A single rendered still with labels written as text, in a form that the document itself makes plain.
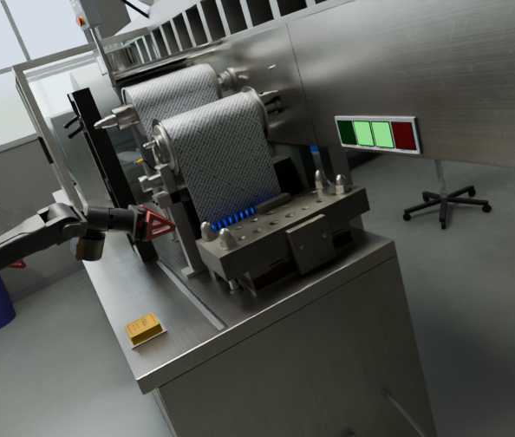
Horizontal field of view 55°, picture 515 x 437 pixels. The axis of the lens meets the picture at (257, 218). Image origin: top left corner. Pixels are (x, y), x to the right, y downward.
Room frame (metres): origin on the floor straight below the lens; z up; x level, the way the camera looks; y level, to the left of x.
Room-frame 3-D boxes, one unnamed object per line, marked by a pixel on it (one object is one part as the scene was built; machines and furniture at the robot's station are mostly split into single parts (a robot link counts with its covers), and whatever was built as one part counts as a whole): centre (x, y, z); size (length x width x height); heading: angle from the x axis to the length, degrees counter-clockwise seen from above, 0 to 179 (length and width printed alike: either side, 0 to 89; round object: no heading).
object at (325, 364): (2.13, 0.44, 0.43); 2.52 x 0.64 x 0.86; 21
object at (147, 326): (1.00, 0.32, 0.91); 0.07 x 0.07 x 0.02; 21
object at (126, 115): (1.46, 0.27, 1.33); 0.06 x 0.06 x 0.06; 21
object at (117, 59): (1.94, 0.31, 1.50); 0.14 x 0.14 x 0.06
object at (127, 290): (2.12, 0.46, 0.88); 2.52 x 0.66 x 0.04; 21
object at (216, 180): (1.22, 0.03, 1.11); 0.23 x 0.01 x 0.18; 111
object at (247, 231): (1.12, -0.05, 1.00); 0.40 x 0.16 x 0.06; 111
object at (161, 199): (1.25, 0.21, 1.05); 0.06 x 0.05 x 0.31; 111
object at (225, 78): (1.57, -0.02, 1.33); 0.07 x 0.07 x 0.07; 21
